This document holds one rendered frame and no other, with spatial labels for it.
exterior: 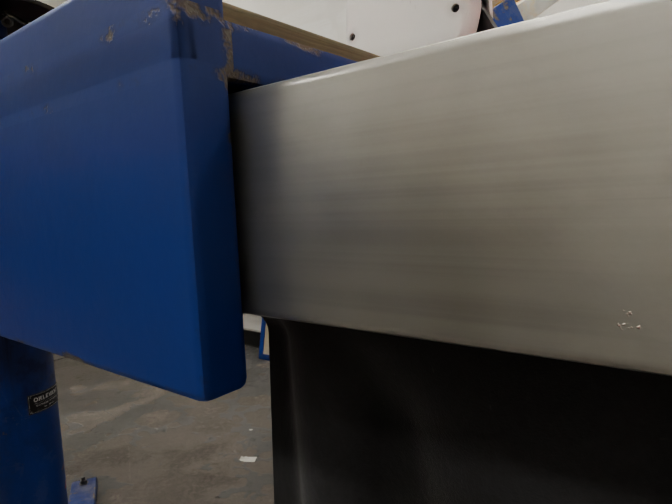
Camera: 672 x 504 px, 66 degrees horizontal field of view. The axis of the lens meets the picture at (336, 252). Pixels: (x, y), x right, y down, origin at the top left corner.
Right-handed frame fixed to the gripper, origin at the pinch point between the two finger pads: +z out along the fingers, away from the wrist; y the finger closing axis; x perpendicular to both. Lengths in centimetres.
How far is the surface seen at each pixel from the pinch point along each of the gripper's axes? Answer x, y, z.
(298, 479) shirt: -21.1, 5.6, 15.3
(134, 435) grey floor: 77, -185, 102
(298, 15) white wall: 200, -187, -102
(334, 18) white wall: 200, -160, -94
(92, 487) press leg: 41, -150, 97
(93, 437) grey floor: 66, -199, 102
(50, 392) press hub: 3, -79, 37
